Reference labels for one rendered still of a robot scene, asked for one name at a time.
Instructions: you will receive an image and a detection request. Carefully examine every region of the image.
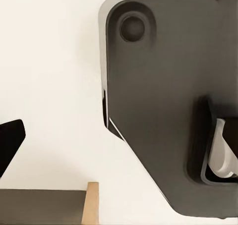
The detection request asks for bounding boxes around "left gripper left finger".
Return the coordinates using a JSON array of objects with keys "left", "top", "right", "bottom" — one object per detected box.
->
[{"left": 0, "top": 119, "right": 26, "bottom": 178}]

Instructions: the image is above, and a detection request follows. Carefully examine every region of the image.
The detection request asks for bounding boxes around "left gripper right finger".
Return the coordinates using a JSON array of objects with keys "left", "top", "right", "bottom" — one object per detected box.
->
[{"left": 222, "top": 119, "right": 238, "bottom": 159}]

